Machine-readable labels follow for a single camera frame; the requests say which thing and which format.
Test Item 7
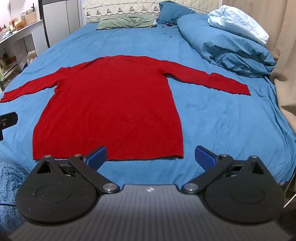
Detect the red knit sweater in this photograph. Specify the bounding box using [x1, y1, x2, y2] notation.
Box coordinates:
[0, 55, 251, 161]

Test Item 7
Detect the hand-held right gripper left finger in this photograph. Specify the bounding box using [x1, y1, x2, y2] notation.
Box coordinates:
[29, 146, 120, 195]

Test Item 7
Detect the white wardrobe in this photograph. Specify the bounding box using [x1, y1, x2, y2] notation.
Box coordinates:
[38, 0, 87, 48]

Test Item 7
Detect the white shelf desk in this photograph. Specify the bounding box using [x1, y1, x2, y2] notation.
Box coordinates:
[0, 19, 50, 91]

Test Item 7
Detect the green pillow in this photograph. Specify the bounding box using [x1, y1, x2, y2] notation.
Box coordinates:
[96, 13, 157, 30]

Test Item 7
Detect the wicker basket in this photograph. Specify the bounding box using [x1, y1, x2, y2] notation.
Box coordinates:
[24, 10, 37, 26]

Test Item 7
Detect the teal pillow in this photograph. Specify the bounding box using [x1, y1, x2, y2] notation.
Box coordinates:
[156, 1, 197, 26]

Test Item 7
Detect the white bag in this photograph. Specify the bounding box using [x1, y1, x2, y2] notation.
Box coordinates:
[26, 49, 39, 66]

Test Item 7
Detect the blue fluffy rug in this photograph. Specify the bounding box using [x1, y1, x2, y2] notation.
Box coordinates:
[0, 162, 31, 233]

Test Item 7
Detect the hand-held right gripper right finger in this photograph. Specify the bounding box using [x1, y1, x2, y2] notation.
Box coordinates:
[181, 146, 277, 194]

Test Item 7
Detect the light blue blanket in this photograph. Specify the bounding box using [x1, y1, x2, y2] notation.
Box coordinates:
[207, 5, 270, 45]

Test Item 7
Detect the blue duvet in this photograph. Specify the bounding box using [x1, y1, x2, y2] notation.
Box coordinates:
[177, 13, 277, 78]

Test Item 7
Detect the bed with blue sheet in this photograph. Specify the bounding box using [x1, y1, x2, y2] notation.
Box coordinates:
[0, 11, 296, 197]

